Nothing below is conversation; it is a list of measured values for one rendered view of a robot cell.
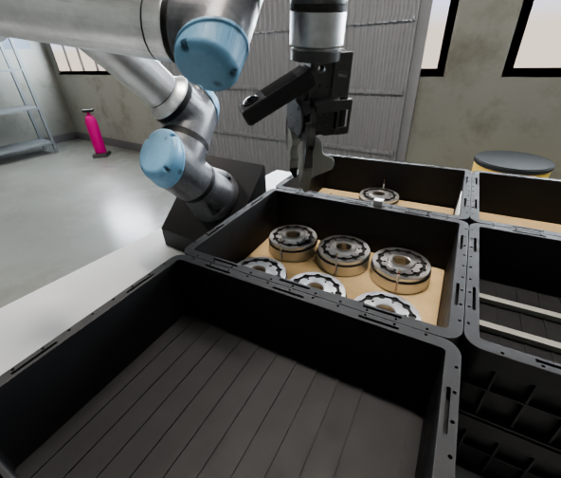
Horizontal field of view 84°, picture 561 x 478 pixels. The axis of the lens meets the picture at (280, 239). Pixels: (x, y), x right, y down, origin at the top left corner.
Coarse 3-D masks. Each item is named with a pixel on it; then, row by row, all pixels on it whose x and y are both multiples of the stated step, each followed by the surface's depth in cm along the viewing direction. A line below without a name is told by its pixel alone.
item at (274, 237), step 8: (272, 232) 67; (280, 232) 67; (304, 232) 66; (312, 232) 67; (272, 240) 64; (304, 240) 64; (312, 240) 64; (288, 248) 61; (296, 248) 61; (304, 248) 62
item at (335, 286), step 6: (294, 276) 54; (300, 276) 54; (306, 276) 54; (312, 276) 54; (318, 276) 54; (324, 276) 53; (330, 276) 53; (300, 282) 52; (330, 282) 52; (336, 282) 52; (330, 288) 51; (336, 288) 51; (342, 288) 50; (336, 294) 50; (342, 294) 49
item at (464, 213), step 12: (336, 156) 90; (348, 156) 90; (432, 168) 80; (444, 168) 78; (456, 168) 78; (288, 180) 75; (468, 180) 71; (300, 192) 68; (312, 192) 68; (468, 192) 65; (372, 204) 62; (384, 204) 61; (468, 204) 60; (444, 216) 56; (456, 216) 56; (468, 216) 56
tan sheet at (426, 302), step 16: (320, 240) 70; (256, 256) 65; (272, 256) 65; (288, 272) 60; (304, 272) 60; (368, 272) 59; (432, 272) 58; (352, 288) 55; (368, 288) 55; (432, 288) 54; (416, 304) 51; (432, 304) 51; (432, 320) 48
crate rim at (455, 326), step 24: (288, 192) 68; (240, 216) 60; (408, 216) 58; (432, 216) 56; (216, 264) 46; (456, 264) 44; (312, 288) 40; (456, 288) 41; (384, 312) 37; (456, 312) 36; (456, 336) 33
